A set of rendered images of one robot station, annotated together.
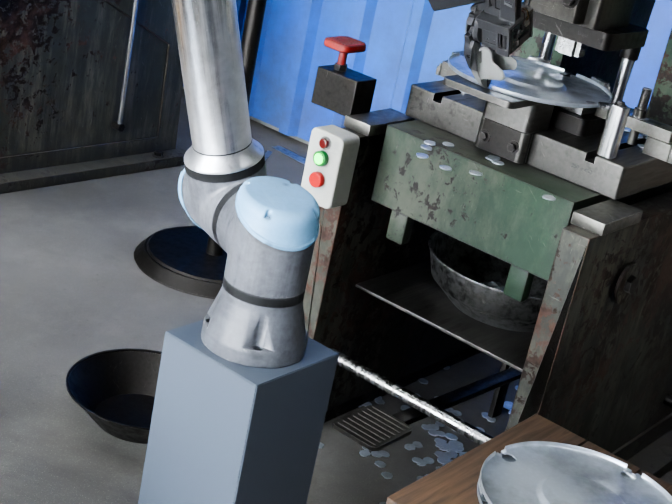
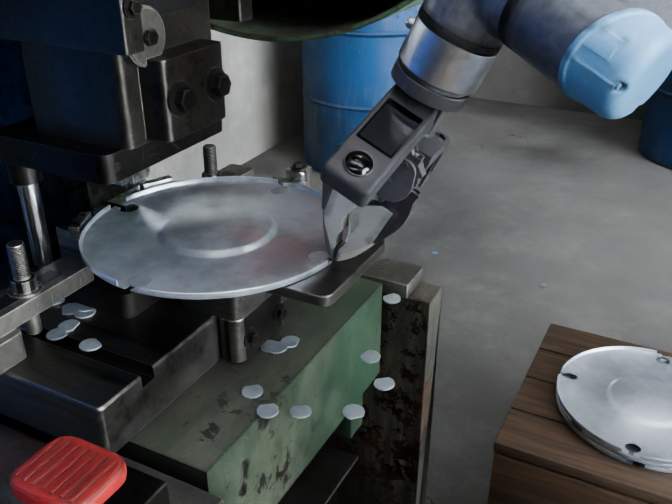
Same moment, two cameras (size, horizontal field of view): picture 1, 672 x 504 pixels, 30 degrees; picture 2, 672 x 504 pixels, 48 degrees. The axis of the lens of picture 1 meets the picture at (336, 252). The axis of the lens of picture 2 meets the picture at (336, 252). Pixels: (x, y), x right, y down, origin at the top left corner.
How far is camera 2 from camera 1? 218 cm
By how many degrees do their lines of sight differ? 86
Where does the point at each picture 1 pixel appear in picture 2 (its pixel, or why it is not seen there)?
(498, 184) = (332, 352)
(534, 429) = (530, 441)
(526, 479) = (656, 434)
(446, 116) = (168, 383)
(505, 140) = (269, 314)
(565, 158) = not seen: hidden behind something
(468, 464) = (654, 483)
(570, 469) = (603, 408)
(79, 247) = not seen: outside the picture
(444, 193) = (291, 438)
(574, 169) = not seen: hidden behind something
